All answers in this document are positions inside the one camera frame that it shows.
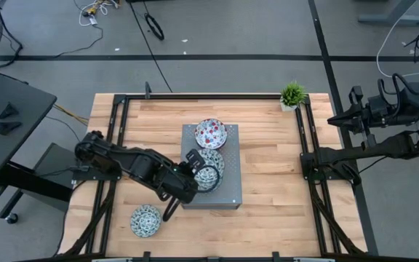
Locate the grey desk leg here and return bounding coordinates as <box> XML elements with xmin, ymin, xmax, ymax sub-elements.
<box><xmin>356</xmin><ymin>0</ymin><xmax>419</xmax><ymax>27</ymax></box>

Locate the black triangular bracket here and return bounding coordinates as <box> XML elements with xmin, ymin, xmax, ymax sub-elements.
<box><xmin>0</xmin><ymin>101</ymin><xmax>20</xmax><ymax>118</ymax></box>
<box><xmin>0</xmin><ymin>121</ymin><xmax>23</xmax><ymax>137</ymax></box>

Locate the black desk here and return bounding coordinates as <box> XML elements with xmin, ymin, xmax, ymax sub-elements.
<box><xmin>0</xmin><ymin>68</ymin><xmax>76</xmax><ymax>226</ymax></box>

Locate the small potted green plant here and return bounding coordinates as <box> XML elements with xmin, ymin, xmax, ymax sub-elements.
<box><xmin>279</xmin><ymin>80</ymin><xmax>307</xmax><ymax>112</ymax></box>

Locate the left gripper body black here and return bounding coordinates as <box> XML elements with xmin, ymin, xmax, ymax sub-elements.
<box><xmin>185</xmin><ymin>148</ymin><xmax>207</xmax><ymax>172</ymax></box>

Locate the white cable bundle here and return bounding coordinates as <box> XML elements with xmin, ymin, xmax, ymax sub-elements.
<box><xmin>77</xmin><ymin>0</ymin><xmax>121</xmax><ymax>28</ymax></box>

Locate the black aluminium table frame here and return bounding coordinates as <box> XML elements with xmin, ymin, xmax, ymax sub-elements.
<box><xmin>55</xmin><ymin>82</ymin><xmax>370</xmax><ymax>262</ymax></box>

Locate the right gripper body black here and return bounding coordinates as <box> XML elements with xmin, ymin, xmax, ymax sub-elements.
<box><xmin>348</xmin><ymin>86</ymin><xmax>392</xmax><ymax>148</ymax></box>

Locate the curved black cable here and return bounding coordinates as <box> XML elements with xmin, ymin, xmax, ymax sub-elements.
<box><xmin>52</xmin><ymin>24</ymin><xmax>105</xmax><ymax>59</ymax></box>

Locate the thin straight black cable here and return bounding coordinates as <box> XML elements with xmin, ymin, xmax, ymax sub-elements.
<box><xmin>127</xmin><ymin>0</ymin><xmax>174</xmax><ymax>94</ymax></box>

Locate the red floral ceramic bowl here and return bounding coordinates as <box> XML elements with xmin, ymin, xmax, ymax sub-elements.
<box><xmin>193</xmin><ymin>118</ymin><xmax>228</xmax><ymax>151</ymax></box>

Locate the grey perforated metal riser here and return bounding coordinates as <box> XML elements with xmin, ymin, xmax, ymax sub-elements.
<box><xmin>178</xmin><ymin>123</ymin><xmax>243</xmax><ymax>210</ymax></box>

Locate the black coiled cable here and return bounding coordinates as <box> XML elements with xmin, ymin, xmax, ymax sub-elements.
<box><xmin>143</xmin><ymin>12</ymin><xmax>166</xmax><ymax>41</ymax></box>

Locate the long white cable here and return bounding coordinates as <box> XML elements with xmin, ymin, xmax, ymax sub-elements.
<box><xmin>375</xmin><ymin>0</ymin><xmax>419</xmax><ymax>79</ymax></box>

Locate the yellow cable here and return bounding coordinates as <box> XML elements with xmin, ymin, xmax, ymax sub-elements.
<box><xmin>52</xmin><ymin>103</ymin><xmax>90</xmax><ymax>127</ymax></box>

